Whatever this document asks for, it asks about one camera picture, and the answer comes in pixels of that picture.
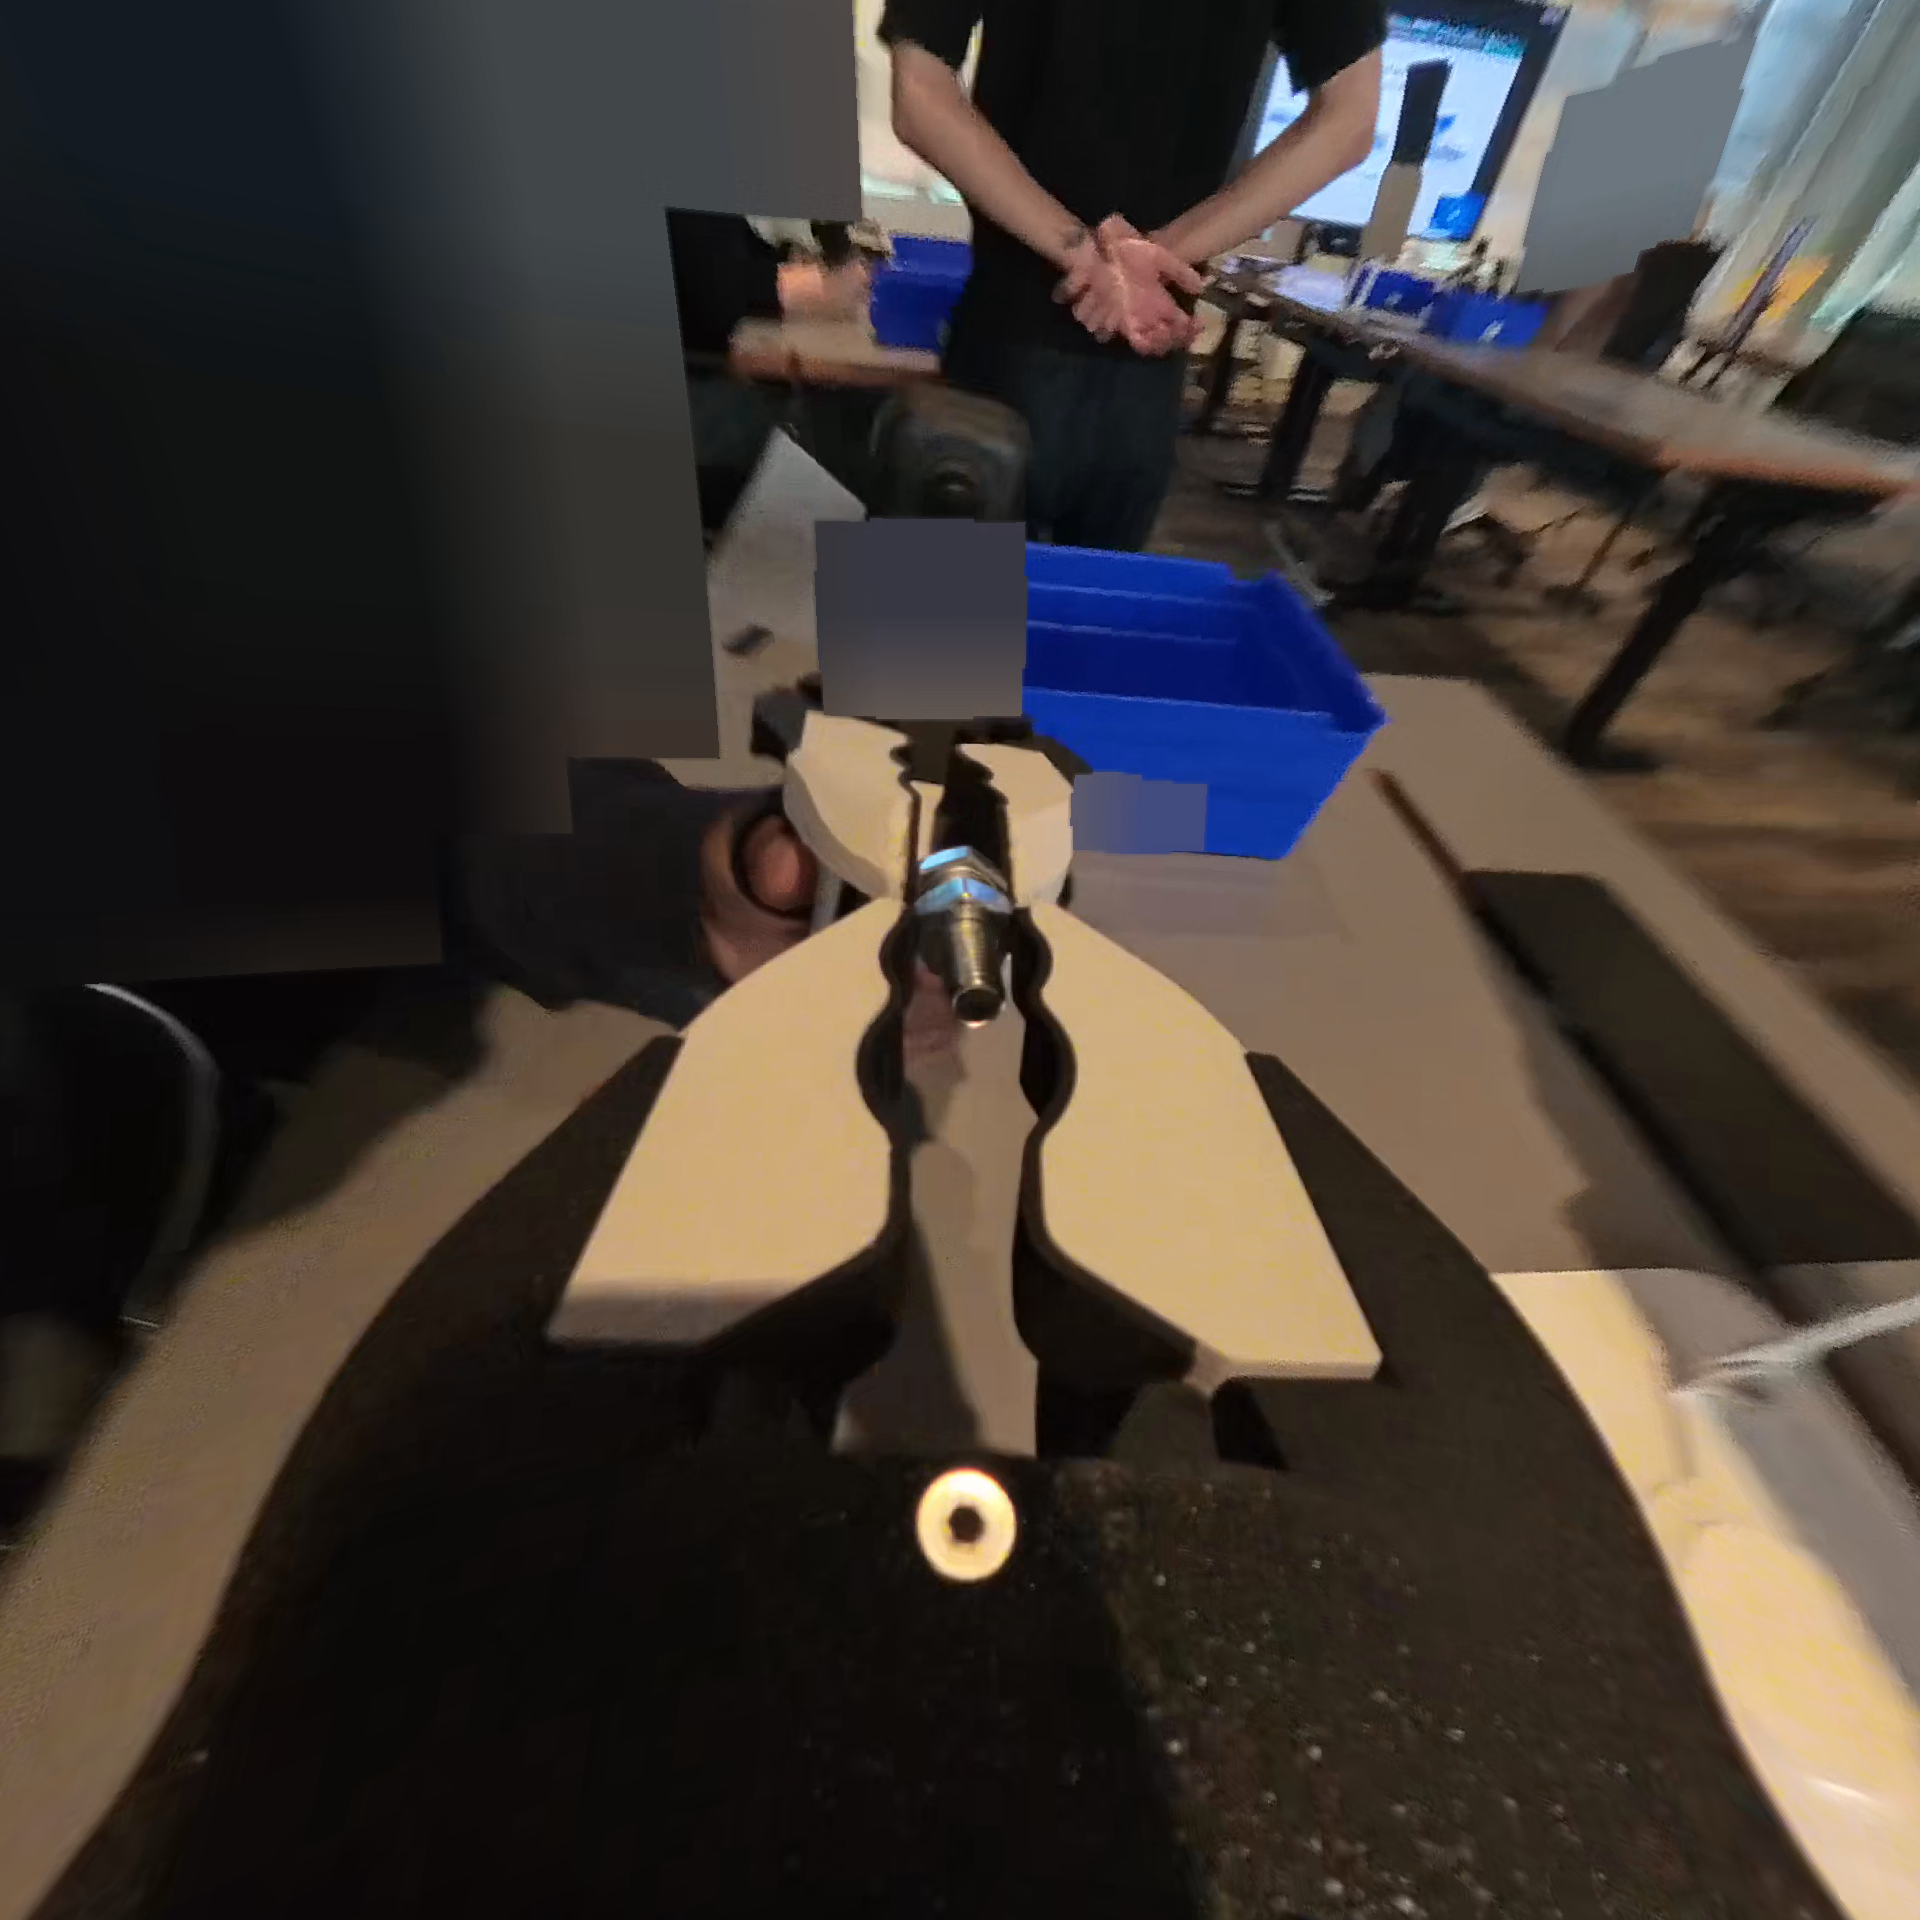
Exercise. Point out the person's left hand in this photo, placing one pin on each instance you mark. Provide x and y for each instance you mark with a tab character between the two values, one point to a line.
763	869

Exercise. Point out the black office chair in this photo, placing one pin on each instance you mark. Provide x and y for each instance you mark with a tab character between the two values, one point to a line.
954	458

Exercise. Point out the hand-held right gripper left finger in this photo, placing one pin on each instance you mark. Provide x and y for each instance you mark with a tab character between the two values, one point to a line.
750	1172

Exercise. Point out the steel bolt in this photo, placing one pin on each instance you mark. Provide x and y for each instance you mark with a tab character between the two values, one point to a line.
974	962

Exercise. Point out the large display screen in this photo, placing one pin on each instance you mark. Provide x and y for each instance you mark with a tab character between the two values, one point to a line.
1441	90

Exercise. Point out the wooden document stand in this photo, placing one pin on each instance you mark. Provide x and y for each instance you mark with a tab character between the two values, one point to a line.
1770	1577

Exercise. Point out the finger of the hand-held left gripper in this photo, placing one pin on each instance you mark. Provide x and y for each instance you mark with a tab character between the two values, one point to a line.
854	803
1048	826

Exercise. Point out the blue plastic bin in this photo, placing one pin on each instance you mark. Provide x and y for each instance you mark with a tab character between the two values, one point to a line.
1201	692

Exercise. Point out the small blue storage bin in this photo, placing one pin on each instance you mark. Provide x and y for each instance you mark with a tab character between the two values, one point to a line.
915	293
1476	316

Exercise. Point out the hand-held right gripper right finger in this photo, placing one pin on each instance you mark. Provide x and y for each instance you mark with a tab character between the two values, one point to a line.
1184	1172

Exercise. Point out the person's left forearm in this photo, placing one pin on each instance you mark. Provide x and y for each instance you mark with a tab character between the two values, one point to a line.
598	901

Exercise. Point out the long wooden office table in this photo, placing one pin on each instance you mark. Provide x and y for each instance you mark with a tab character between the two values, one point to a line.
1621	406

